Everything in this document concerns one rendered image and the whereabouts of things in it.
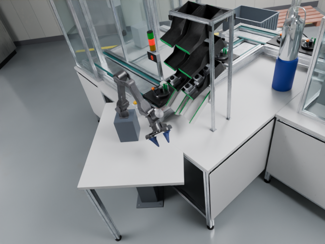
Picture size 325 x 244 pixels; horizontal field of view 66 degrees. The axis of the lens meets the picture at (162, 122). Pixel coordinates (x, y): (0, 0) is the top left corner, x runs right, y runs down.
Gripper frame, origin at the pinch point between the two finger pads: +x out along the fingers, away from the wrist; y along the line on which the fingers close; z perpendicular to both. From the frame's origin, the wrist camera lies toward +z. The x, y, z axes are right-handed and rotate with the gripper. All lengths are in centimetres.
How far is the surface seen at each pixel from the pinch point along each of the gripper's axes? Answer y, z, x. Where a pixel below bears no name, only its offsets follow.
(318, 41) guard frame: -94, 54, -16
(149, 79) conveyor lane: 35, 68, -54
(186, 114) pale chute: -6.2, 31.5, -8.3
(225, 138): -21.7, 40.3, 18.1
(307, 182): -48, 89, 79
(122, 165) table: 35.7, -5.0, 5.4
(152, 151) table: 20.8, 12.1, 5.2
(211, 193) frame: 1, 29, 50
